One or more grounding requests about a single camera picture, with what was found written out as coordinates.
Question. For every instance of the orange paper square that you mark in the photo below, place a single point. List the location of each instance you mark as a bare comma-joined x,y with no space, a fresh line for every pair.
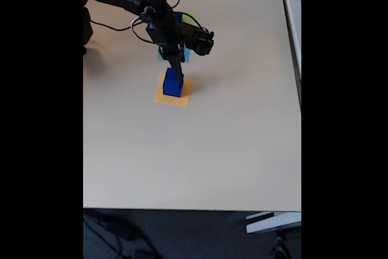
169,101

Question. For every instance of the black camera box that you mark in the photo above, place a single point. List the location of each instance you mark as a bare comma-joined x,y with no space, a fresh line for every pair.
200,42

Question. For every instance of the large blue cube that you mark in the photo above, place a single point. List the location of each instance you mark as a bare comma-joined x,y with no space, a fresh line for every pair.
171,90

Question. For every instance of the green paper square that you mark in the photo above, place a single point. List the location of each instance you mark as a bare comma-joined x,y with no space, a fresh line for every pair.
189,18

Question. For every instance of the light blue paper square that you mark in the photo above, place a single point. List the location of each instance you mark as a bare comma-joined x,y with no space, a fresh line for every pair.
187,55

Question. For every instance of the black stand leg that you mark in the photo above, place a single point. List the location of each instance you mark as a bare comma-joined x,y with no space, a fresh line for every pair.
280,247

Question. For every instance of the small blue cube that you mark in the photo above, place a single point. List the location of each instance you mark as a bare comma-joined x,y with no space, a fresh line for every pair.
179,17

